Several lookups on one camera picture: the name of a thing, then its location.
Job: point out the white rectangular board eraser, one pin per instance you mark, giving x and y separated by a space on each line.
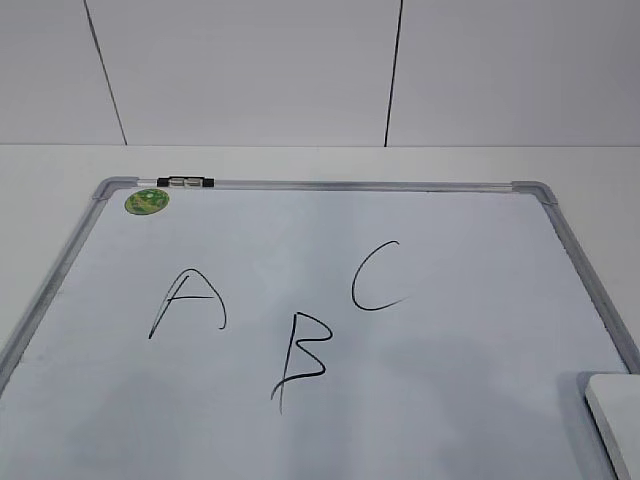
613 400

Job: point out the round green magnet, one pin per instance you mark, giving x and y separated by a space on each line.
147 202

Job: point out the white board with grey frame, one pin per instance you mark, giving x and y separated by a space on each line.
313 330

